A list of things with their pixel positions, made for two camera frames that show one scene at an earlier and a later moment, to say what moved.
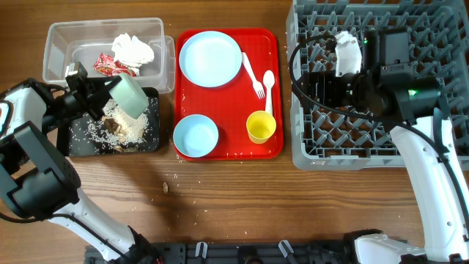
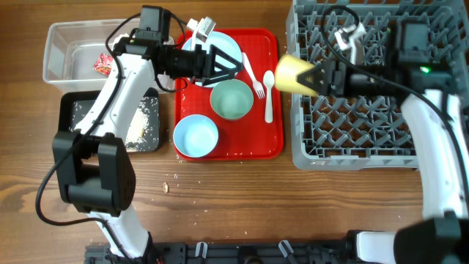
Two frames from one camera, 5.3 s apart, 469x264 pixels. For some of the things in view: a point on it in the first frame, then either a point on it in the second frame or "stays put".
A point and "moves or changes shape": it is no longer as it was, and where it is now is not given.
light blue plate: (210, 59) stays put
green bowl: (126, 91) moves or changes shape
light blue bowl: (196, 136) stays put
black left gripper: (82, 92) to (200, 63)
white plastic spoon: (268, 81) stays put
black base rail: (244, 252) stays put
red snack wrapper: (107, 66) stays put
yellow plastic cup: (260, 126) to (286, 70)
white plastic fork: (256, 84) stays put
